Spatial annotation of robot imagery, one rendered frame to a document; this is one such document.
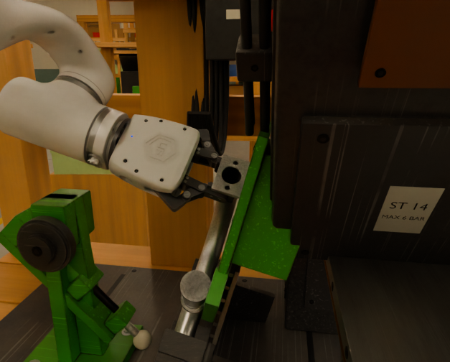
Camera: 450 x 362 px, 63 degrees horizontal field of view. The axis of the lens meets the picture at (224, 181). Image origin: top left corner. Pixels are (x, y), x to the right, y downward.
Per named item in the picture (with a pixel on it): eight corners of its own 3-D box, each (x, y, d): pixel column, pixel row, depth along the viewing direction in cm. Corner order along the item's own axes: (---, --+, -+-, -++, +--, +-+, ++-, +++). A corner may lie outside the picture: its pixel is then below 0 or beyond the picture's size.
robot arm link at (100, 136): (77, 148, 45) (100, 156, 45) (109, 95, 49) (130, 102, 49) (90, 177, 53) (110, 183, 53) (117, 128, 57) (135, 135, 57)
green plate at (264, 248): (274, 321, 44) (335, 158, 37) (208, 299, 44) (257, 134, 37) (276, 270, 54) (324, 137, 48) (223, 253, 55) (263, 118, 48)
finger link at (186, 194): (181, 194, 48) (230, 212, 47) (189, 173, 49) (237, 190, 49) (180, 202, 50) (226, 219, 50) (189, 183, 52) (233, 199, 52)
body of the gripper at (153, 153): (92, 159, 46) (177, 189, 45) (127, 97, 50) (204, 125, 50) (102, 183, 52) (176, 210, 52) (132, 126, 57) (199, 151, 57)
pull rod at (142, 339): (154, 341, 57) (152, 309, 55) (148, 355, 54) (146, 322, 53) (121, 337, 58) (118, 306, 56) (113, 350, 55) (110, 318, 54)
